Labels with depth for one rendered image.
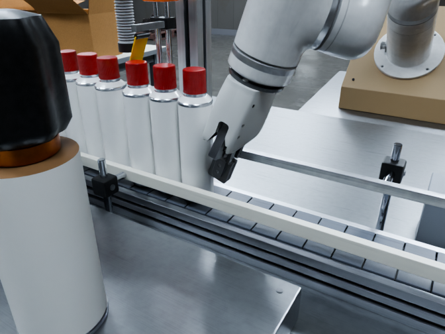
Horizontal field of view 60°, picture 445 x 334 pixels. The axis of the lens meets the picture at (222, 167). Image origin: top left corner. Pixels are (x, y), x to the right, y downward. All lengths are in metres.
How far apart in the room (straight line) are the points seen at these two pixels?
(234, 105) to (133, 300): 0.25
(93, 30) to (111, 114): 1.64
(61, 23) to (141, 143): 1.81
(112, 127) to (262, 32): 0.33
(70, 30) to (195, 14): 1.71
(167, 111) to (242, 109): 0.14
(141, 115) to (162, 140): 0.05
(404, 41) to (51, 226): 1.02
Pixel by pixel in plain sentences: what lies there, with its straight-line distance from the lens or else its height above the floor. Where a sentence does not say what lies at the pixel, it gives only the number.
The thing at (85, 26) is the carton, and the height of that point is 0.96.
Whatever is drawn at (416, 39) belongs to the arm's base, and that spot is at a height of 1.05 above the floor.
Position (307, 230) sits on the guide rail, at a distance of 0.51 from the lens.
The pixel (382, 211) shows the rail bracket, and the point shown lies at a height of 0.89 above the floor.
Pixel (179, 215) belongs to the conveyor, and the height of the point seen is 0.87.
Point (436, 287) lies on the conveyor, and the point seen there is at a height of 0.88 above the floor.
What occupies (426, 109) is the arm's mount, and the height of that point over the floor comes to 0.86.
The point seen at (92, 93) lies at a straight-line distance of 0.70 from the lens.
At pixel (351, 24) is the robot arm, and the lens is 0.46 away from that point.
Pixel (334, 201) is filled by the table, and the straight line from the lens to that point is 0.74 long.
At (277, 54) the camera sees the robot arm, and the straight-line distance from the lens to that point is 0.46.
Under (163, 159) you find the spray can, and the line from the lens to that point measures 0.61.
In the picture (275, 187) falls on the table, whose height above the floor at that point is 0.83.
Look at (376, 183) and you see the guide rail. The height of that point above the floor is 0.96.
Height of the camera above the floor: 1.20
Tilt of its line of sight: 26 degrees down
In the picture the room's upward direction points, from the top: straight up
